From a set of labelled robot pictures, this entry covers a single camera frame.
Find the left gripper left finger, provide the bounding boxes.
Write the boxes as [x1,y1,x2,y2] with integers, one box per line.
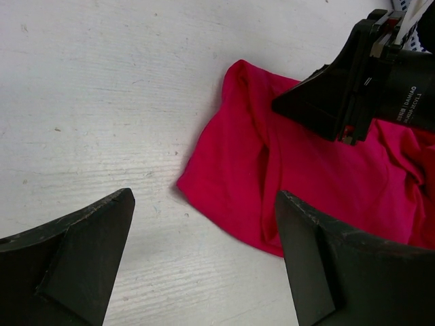
[1,188,135,325]

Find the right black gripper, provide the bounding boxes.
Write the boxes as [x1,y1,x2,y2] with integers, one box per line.
[271,10,434,145]

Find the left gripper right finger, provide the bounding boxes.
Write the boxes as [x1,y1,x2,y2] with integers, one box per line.
[275,191,434,325]

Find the pink t shirt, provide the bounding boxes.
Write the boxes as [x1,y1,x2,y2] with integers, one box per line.
[176,60,434,256]

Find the white plastic basket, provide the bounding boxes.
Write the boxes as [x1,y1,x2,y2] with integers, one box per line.
[391,0,433,52]

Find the dark blue t shirt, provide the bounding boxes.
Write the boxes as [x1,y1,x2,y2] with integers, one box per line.
[417,2,435,54]

